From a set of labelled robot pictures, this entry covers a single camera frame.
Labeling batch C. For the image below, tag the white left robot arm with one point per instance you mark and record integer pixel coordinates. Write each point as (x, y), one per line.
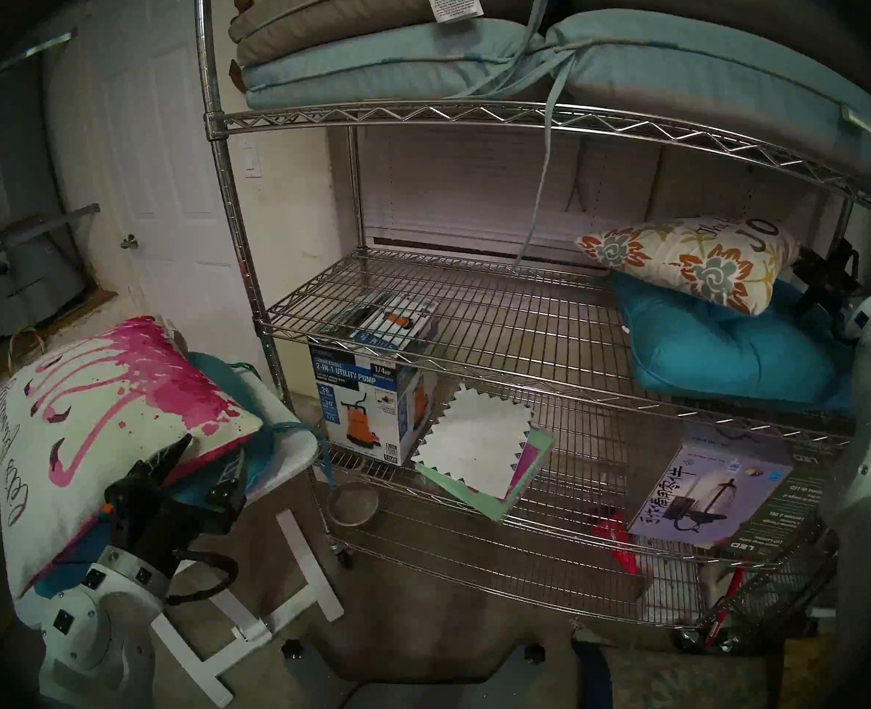
(88, 634)

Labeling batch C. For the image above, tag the grey water heater tank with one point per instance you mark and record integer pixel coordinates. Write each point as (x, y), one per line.
(22, 286)

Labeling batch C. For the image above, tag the pink flamingo throw pillow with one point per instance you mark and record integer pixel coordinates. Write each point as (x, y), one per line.
(95, 427)

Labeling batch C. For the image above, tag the light blue bench cushion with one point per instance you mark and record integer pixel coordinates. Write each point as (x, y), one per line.
(391, 61)

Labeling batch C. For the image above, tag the floral JOY throw pillow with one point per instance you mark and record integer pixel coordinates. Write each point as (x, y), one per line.
(701, 261)

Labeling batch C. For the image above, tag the magenta paper folder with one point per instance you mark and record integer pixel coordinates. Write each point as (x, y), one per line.
(524, 467)

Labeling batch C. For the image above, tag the white light switch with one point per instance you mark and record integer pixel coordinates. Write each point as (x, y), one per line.
(252, 159)

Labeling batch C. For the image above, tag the white panel door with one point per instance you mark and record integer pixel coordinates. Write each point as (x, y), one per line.
(155, 161)

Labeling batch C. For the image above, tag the black floor knob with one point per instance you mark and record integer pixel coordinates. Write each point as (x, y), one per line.
(293, 649)
(534, 653)

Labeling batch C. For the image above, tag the LED lamp product box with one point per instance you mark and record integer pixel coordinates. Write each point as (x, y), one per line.
(716, 493)

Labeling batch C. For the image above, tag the clear glass bowl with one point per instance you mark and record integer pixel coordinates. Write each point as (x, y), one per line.
(352, 504)

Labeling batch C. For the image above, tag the light blue cushion tie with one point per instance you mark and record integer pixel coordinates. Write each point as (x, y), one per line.
(548, 161)

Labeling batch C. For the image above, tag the blue cloth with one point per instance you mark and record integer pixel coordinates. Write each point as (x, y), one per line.
(594, 674)

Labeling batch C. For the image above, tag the white folding table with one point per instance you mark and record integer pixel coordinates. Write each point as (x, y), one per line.
(310, 560)

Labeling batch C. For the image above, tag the utility pump cardboard box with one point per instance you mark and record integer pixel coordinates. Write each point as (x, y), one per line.
(361, 397)

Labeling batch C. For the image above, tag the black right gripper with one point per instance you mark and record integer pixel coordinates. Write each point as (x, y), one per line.
(834, 286)

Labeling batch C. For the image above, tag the small white cushion tag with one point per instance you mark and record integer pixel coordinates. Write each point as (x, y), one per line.
(856, 120)

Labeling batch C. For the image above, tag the teal tufted seat cushion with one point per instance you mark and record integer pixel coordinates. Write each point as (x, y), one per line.
(701, 353)

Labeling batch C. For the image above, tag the grey metal bar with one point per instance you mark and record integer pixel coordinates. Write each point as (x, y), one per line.
(44, 224)

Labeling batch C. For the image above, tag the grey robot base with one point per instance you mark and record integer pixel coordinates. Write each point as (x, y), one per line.
(420, 678)

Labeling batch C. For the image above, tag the blue and taupe bench cushion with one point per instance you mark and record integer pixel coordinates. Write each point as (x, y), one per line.
(701, 57)

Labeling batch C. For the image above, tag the metal door knob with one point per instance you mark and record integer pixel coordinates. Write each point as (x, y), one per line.
(129, 241)

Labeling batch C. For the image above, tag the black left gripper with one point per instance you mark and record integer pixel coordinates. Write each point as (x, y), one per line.
(158, 526)

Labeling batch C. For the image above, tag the red plastic item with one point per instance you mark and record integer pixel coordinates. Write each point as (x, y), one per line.
(616, 541)

